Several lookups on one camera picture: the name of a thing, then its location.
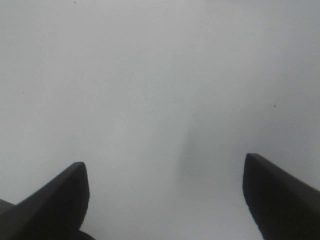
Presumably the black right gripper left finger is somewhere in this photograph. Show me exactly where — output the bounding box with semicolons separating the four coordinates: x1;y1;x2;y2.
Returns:
0;162;90;240

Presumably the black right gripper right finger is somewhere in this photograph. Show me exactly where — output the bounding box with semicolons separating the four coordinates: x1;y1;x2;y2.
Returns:
242;153;320;240

